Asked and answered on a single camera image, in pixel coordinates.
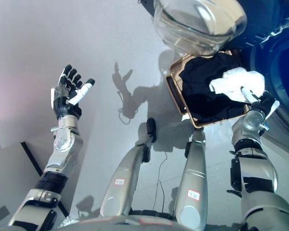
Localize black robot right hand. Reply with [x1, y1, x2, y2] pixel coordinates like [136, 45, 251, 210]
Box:
[240, 86, 280, 120]

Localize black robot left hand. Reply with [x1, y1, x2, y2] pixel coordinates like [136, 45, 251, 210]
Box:
[53, 64, 96, 120]

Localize white garment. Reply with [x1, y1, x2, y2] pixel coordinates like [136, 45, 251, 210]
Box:
[209, 67, 266, 103]

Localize grey front-load washing machine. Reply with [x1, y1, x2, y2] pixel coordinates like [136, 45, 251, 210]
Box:
[237, 0, 289, 156]

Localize black clothes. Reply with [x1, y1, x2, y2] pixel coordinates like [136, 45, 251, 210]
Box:
[178, 51, 250, 123]

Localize tan laundry basket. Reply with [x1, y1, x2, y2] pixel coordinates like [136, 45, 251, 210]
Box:
[165, 49, 251, 130]

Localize round glass washer door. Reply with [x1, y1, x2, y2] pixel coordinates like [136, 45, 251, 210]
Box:
[137, 0, 248, 58]

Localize grey robot torso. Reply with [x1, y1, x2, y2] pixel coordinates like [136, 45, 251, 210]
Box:
[59, 215, 233, 231]

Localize thin black floor cable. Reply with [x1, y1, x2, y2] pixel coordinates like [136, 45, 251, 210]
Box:
[152, 151, 169, 213]

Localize grey wall plate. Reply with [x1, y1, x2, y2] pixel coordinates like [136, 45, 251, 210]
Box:
[0, 205, 10, 222]

